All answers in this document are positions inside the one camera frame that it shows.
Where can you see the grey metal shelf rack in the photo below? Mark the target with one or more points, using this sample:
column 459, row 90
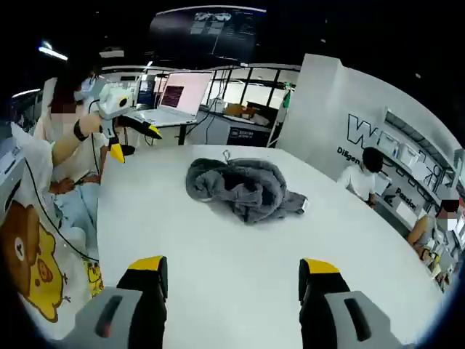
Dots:
column 399, row 121

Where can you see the grey towel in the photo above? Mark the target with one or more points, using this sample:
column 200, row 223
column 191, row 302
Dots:
column 236, row 189

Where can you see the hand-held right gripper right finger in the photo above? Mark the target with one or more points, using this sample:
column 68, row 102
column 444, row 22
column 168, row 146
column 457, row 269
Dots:
column 345, row 320

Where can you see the black rounded object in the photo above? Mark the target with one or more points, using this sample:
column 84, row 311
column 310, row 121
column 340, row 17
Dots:
column 129, row 149

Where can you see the dark hanging banner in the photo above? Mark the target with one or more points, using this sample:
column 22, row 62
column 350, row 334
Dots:
column 203, row 40

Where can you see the black equipment case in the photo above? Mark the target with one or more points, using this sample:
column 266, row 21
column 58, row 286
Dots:
column 247, row 134

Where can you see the open white laptop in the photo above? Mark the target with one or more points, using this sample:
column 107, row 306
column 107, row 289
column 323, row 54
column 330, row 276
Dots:
column 185, row 91

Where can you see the brown cardboard box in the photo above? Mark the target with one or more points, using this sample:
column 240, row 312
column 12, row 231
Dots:
column 236, row 109

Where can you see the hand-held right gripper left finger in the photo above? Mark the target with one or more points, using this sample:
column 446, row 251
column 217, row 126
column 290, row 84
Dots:
column 120, row 312

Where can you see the small white standing desk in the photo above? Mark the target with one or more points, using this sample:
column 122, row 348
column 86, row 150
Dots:
column 181, row 136

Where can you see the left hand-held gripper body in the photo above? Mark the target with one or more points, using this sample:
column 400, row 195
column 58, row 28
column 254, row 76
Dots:
column 114, row 102

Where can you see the white table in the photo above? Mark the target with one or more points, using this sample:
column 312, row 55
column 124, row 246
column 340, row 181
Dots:
column 181, row 247

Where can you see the black wristband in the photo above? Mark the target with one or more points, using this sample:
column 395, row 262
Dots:
column 83, row 131

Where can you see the short ceiling light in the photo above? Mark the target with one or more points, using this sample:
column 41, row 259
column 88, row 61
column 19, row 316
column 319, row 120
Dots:
column 52, row 52

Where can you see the white chest device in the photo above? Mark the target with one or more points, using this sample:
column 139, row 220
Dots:
column 9, row 160

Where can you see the green hanging object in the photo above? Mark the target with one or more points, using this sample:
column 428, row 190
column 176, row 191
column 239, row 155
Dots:
column 287, row 100

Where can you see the ceiling mounted box unit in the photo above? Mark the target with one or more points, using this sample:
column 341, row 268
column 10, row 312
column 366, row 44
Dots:
column 112, row 53

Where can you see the person's left hand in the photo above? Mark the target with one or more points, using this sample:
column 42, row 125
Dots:
column 96, row 123

